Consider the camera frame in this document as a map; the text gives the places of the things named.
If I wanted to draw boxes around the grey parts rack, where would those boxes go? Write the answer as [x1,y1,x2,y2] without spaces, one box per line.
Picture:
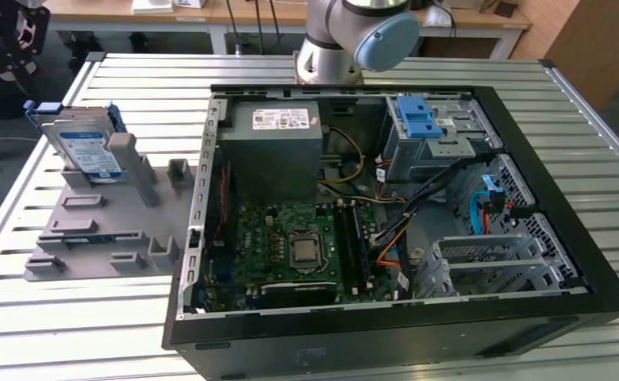
[23,133,199,283]

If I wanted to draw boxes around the orange wires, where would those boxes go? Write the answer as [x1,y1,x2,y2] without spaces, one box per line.
[375,241,403,273]

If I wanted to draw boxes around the black PC case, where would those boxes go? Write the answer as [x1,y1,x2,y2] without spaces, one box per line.
[161,83,619,381]

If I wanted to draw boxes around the CPU socket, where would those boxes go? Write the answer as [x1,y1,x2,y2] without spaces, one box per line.
[286,227,329,275]

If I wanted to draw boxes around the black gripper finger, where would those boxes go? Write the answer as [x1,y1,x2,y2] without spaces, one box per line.
[15,67,39,97]

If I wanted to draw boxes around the grey power supply unit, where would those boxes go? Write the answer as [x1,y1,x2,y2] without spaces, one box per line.
[219,100,326,206]

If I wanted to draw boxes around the hard disk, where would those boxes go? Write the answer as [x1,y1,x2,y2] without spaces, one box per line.
[23,101,129,186]

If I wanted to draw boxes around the metal optical drive cage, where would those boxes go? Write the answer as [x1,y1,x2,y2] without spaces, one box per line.
[382,94,506,184]

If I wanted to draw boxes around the blue drive latch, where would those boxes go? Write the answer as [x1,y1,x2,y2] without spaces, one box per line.
[395,95,444,140]

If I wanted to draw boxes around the black graphics card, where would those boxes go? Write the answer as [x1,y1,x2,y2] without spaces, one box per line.
[259,279,341,309]

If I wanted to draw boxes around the blue data wire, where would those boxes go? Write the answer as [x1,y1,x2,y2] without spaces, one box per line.
[467,173,503,237]

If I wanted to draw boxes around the wooden cabinet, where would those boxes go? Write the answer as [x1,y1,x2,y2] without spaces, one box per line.
[510,0,619,109]

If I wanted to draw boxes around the black wire bundle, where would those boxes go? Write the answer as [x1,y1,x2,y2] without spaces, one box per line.
[377,152,503,249]

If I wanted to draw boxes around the wooden desk white frame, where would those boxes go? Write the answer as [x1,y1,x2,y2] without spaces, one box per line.
[45,0,534,60]

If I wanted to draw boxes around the silver CPU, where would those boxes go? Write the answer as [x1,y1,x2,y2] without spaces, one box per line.
[291,239,319,265]

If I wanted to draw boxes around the green motherboard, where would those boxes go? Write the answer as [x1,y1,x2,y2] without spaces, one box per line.
[233,200,402,309]

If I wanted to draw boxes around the yellow wire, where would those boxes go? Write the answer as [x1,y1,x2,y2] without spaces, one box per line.
[318,125,369,186]

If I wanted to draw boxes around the metal disk bay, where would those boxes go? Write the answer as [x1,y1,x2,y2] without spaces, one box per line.
[428,233,575,298]

